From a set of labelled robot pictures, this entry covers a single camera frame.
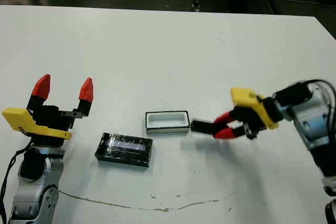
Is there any black camera box lid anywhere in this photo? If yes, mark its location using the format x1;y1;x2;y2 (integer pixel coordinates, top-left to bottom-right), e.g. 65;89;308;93
94;132;154;168

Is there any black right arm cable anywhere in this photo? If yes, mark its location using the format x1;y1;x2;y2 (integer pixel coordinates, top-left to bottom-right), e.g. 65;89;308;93
304;78;336;99

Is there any black right gripper, yellow mount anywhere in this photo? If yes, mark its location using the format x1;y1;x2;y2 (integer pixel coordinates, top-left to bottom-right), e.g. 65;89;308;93
213;87;279;141

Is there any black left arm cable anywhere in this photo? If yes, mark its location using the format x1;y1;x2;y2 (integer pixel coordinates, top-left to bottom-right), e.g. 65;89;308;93
0;147;29;224

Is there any camera box base, white insert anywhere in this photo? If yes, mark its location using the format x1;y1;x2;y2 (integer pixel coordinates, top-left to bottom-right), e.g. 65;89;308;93
145;110;190;135

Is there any black left gripper, yellow mount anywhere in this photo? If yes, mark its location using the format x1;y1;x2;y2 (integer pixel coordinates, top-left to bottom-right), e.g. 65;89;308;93
1;74;95;147

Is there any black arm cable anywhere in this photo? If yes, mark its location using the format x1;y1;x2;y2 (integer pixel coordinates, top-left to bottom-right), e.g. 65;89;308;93
0;147;29;224
304;78;336;99

